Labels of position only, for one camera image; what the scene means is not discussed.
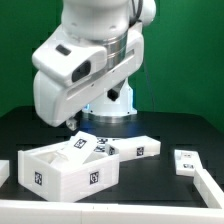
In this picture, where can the small white cabinet door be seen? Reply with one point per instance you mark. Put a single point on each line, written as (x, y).
(186, 162)

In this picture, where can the white cabinet top block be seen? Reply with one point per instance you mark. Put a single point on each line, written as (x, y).
(133, 148)

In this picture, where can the white border rail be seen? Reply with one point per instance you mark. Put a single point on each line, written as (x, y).
(4, 171)
(31, 212)
(208, 189)

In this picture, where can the white cabinet box body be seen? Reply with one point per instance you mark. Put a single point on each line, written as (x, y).
(40, 172)

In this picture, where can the white left border rail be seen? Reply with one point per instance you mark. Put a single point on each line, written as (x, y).
(4, 171)

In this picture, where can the white right border rail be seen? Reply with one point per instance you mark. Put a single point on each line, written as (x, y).
(208, 189)

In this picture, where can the white cabinet door panel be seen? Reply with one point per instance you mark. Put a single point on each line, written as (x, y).
(77, 150)

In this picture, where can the white paper with markers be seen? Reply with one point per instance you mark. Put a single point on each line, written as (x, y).
(101, 142)

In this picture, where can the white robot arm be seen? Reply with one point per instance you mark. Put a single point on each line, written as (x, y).
(101, 20)

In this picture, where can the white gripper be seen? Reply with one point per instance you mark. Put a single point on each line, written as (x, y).
(88, 76)

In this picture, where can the white front border rail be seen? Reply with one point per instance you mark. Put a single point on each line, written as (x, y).
(31, 212)

